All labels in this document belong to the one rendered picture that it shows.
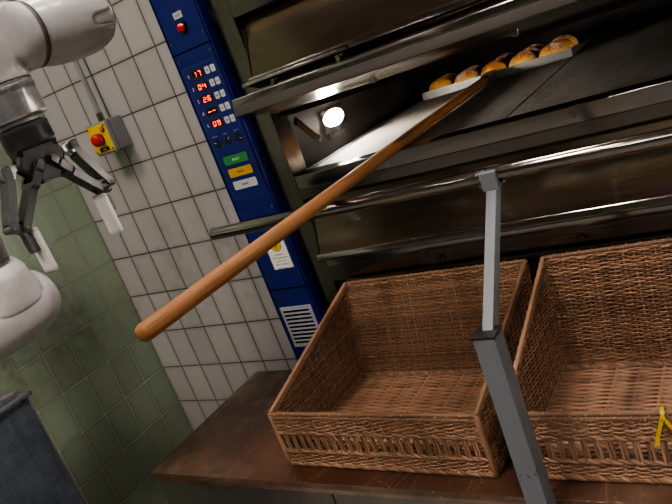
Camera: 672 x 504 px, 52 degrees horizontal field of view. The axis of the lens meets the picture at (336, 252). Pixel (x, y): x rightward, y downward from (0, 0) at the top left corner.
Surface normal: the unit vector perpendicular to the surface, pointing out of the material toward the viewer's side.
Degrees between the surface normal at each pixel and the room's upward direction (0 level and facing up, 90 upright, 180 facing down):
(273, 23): 70
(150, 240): 90
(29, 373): 90
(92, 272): 90
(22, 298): 97
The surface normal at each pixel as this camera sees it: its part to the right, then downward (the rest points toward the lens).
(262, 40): -0.56, 0.07
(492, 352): -0.47, 0.41
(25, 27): 0.80, -0.18
